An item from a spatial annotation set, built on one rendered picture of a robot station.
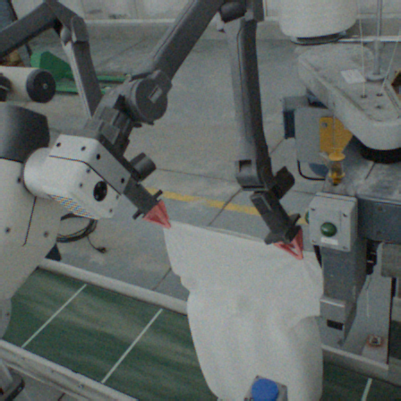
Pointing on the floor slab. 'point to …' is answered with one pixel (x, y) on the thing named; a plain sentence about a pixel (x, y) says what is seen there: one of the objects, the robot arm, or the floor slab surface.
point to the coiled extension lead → (79, 232)
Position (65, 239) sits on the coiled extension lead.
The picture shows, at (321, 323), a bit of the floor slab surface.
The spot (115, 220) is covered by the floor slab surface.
